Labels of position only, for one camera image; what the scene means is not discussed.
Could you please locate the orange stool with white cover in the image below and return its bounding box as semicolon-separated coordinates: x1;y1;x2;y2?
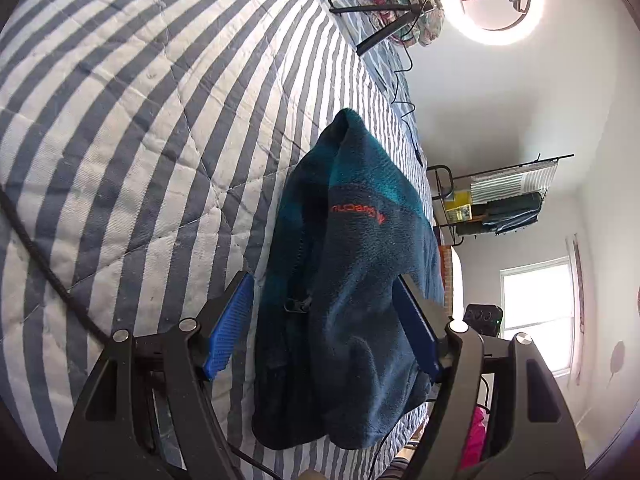
437;242;463;311

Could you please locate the person's pink clothing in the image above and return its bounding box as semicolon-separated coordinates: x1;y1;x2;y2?
460;405;488;468

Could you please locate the dark green hanging garment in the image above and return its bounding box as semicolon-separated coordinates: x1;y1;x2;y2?
480;191;544;215

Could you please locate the window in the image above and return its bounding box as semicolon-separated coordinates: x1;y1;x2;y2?
500;256;576;376

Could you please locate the black ring light cable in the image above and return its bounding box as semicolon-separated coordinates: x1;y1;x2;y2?
385;25;426;166

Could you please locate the teal plaid fleece jacket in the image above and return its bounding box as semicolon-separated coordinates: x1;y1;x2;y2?
251;108;446;451

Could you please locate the black tripod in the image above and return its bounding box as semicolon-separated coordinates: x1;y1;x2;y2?
329;0;441;57

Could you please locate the black metal clothes rack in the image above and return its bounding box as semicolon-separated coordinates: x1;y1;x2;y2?
426;152;575;246

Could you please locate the blue white striped quilt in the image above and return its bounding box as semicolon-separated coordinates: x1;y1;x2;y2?
0;0;436;480

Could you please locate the grey striped hanging cloth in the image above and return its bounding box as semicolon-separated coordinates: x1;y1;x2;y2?
470;160;558;206

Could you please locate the yellow box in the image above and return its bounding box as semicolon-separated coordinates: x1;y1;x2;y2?
442;191;473;222

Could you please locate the blue denim hanging garment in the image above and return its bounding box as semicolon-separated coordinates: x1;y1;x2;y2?
456;211;540;237

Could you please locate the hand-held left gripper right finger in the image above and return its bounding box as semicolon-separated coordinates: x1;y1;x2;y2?
392;274;588;480

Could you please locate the window curtain rail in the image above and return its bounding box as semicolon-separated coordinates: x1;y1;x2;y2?
567;234;586;386

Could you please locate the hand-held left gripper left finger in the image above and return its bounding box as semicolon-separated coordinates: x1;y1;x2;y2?
57;271;256;480

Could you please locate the white ring light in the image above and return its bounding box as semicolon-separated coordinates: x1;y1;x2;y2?
439;0;545;46

